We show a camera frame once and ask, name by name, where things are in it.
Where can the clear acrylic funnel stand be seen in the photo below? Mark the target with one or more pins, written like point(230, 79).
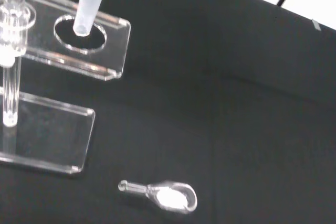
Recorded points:
point(111, 51)

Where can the clear cloth clip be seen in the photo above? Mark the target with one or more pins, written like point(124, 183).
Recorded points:
point(315, 24)

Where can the black cloth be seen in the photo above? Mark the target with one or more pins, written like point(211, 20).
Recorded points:
point(210, 108)

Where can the glass weighing funnel with powder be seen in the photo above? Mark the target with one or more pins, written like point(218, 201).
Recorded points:
point(170, 198)

